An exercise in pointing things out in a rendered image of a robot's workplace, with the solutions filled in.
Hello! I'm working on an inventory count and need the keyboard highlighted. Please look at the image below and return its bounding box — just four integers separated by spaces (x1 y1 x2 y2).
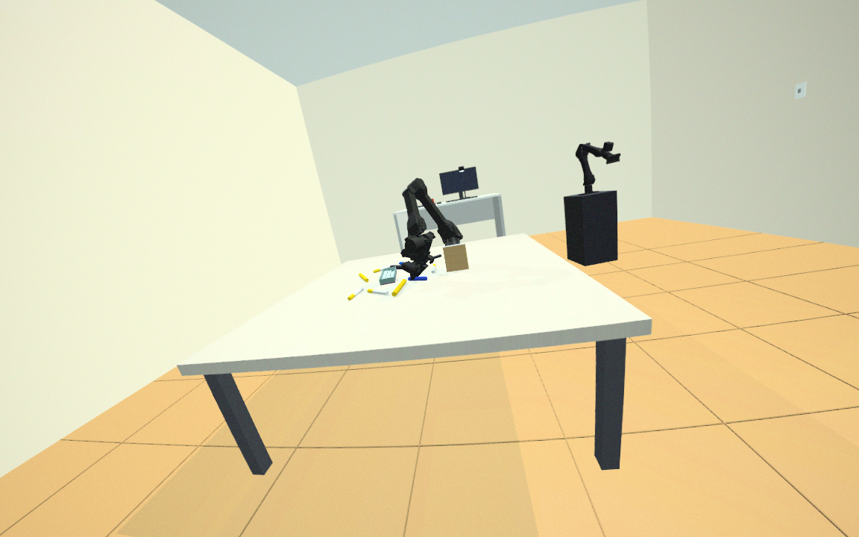
379 266 397 285

